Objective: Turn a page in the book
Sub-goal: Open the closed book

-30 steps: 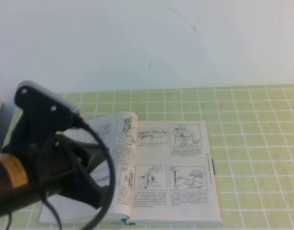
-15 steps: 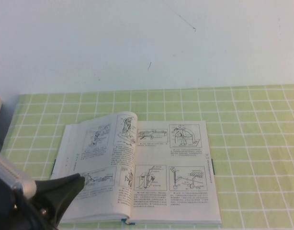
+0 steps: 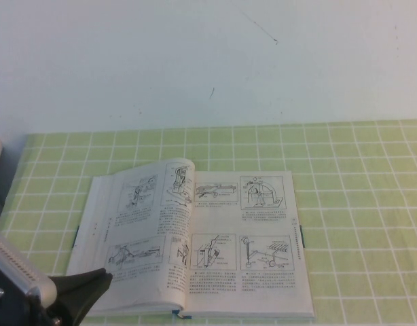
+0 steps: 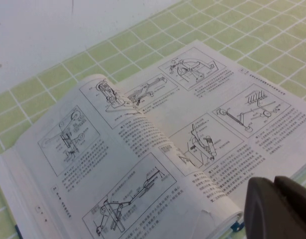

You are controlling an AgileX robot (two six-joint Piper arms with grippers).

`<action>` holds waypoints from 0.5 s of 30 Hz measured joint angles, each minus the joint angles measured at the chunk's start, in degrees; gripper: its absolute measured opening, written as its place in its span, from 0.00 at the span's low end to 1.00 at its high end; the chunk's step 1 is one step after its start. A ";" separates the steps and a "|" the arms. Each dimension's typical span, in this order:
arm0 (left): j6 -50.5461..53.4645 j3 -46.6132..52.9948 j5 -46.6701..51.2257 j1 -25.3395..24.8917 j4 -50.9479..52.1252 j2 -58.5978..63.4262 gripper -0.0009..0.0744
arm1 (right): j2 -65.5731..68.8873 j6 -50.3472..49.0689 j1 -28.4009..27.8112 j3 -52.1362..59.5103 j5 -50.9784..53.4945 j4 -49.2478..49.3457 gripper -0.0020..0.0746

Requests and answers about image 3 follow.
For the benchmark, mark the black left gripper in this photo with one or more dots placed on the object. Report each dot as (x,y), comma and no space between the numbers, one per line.
(49,312)

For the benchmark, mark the white paper book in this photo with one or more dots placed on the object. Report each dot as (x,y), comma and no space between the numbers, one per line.
(229,237)

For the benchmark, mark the green checked tablecloth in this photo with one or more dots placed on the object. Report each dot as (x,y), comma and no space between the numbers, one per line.
(358,220)

